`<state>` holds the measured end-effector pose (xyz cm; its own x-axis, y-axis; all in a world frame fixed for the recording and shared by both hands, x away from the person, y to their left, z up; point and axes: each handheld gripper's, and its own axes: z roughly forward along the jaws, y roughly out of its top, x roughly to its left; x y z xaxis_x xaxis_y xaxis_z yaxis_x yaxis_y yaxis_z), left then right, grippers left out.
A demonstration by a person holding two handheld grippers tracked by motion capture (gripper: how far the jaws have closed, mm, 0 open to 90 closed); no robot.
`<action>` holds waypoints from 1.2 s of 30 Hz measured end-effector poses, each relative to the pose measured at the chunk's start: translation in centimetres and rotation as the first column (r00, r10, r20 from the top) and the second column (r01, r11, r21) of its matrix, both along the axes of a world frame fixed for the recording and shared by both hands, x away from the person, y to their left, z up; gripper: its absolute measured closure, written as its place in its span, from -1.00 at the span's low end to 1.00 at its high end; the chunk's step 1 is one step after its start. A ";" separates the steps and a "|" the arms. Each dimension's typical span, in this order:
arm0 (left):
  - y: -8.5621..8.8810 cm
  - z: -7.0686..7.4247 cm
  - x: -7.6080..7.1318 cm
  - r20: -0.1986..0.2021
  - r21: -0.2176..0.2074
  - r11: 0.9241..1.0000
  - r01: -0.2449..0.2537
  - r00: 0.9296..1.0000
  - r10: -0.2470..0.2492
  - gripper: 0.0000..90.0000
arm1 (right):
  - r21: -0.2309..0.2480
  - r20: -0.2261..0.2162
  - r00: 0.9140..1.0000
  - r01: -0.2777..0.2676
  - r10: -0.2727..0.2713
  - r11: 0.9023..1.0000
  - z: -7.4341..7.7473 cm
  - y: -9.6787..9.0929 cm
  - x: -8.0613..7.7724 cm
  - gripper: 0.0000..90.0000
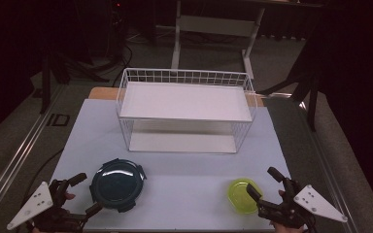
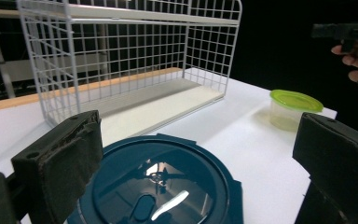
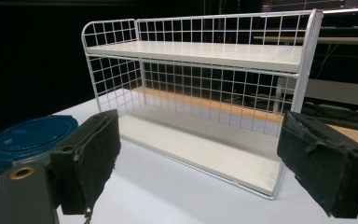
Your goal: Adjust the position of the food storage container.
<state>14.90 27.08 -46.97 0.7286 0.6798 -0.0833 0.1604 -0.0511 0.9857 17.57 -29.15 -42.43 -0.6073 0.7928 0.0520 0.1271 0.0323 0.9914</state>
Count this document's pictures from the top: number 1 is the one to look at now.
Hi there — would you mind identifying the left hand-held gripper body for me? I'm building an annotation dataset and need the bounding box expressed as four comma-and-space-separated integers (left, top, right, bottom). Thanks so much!
7, 179, 89, 233

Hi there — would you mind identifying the white metal stand frame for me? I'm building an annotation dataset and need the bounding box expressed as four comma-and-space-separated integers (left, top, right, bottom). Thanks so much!
170, 0, 266, 81

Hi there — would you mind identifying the black cable bundle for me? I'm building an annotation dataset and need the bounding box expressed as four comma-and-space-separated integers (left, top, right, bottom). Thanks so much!
108, 3, 134, 88

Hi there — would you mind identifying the person's right hand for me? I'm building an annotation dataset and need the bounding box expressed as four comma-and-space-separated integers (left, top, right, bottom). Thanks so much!
273, 189, 307, 233

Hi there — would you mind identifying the white wire shelf rack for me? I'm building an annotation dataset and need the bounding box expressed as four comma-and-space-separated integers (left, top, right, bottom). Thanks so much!
116, 67, 258, 155

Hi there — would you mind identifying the person's left hand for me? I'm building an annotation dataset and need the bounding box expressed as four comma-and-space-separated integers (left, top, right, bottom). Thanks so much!
32, 192, 77, 233

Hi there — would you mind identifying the black stand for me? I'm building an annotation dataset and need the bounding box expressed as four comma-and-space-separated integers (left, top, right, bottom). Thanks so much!
39, 45, 111, 115
257, 18, 324, 132

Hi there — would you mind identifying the pale blue table mat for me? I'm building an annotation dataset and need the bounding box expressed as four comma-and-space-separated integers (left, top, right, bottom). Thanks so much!
32, 98, 307, 233

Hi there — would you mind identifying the aluminium floor rail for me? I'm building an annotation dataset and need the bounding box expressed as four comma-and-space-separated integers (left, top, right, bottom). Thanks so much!
0, 83, 66, 224
298, 100, 361, 233

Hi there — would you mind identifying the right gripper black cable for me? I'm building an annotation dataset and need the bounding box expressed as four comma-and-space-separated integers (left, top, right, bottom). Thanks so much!
304, 213, 319, 233

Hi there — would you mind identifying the green plastic bowl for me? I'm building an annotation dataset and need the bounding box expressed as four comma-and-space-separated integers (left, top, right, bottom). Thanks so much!
227, 178, 264, 216

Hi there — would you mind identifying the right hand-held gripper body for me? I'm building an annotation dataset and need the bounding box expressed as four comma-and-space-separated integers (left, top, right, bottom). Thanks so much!
256, 178, 348, 229

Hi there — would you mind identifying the black floor cable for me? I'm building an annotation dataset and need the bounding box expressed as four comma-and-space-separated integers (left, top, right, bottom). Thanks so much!
21, 147, 66, 208

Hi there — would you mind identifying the glass container with dark lid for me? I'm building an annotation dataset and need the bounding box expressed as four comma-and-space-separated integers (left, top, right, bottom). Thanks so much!
89, 157, 148, 214

